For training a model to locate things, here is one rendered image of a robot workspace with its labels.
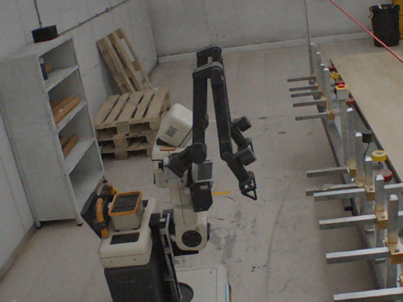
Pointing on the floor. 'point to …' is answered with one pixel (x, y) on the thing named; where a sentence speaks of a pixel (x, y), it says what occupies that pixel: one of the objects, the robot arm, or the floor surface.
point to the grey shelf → (51, 209)
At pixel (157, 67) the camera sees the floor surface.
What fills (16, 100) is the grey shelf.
